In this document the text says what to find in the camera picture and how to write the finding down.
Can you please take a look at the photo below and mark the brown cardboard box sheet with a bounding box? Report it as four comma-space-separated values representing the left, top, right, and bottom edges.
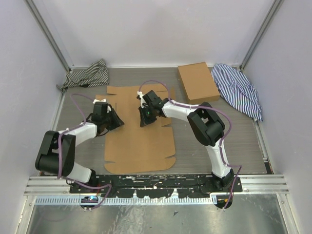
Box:
96, 86, 176, 174

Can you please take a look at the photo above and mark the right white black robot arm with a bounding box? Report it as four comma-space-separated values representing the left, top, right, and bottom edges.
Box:
137, 90, 234, 193

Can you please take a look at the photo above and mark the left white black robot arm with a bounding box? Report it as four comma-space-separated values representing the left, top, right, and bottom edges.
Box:
35, 99, 124, 194

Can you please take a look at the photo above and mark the folded brown cardboard box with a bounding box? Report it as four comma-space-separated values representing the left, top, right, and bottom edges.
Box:
177, 62, 220, 104

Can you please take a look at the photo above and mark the grey striped cloth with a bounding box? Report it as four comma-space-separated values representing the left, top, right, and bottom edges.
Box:
56, 58, 109, 93

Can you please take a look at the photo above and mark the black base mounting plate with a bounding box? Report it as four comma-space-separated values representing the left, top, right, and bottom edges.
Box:
66, 174, 232, 198

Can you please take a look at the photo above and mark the blue white striped cloth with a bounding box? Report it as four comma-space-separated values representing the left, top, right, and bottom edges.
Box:
211, 64, 263, 121

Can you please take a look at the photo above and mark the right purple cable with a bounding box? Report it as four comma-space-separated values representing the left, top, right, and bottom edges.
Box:
138, 80, 243, 210

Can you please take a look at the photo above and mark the left aluminium frame post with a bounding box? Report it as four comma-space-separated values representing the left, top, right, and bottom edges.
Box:
25, 0, 72, 72

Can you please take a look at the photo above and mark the aluminium frame post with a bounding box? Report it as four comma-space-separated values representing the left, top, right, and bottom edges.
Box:
238, 0, 284, 71
25, 0, 72, 72

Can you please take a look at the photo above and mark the white slotted cable duct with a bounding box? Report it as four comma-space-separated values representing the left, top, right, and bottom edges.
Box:
34, 195, 217, 206

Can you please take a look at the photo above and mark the aluminium front rail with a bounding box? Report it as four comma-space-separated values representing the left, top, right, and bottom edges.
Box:
24, 174, 289, 195

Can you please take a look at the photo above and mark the right aluminium frame post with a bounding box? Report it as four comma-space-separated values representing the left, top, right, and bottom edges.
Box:
238, 0, 284, 71

